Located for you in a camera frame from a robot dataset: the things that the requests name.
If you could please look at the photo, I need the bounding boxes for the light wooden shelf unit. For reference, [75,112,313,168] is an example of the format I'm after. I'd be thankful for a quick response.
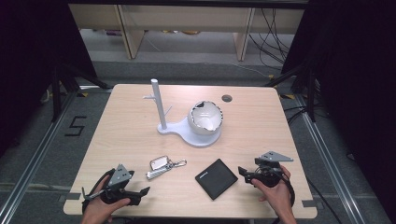
[68,3,305,63]

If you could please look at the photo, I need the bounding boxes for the aluminium floor rail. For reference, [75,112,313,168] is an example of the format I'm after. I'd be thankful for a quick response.
[0,85,114,224]
[279,92,372,224]

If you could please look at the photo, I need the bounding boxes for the person's right hand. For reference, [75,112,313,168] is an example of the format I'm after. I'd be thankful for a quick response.
[250,164,296,222]

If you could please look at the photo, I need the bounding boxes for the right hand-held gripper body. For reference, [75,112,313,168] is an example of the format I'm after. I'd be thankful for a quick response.
[252,150,294,189]

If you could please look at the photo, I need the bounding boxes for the black wallet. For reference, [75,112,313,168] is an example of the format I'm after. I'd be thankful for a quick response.
[194,158,239,201]

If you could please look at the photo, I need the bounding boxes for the person's left hand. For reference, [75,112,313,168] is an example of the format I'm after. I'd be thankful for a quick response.
[80,175,132,224]

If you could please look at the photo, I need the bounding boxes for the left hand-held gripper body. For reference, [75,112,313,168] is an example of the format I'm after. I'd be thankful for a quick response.
[81,163,142,206]

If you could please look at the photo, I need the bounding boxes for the white key stand with pole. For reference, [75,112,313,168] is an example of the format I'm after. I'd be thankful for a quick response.
[143,78,222,148]

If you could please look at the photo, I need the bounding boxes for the black cables on floor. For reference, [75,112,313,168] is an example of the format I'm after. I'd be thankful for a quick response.
[247,7,297,71]

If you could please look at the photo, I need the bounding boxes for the black metal stand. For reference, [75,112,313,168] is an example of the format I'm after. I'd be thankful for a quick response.
[50,62,114,123]
[264,63,321,123]

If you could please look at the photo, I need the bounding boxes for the silver car key with keyring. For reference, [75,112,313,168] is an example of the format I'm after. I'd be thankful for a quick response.
[145,154,188,181]

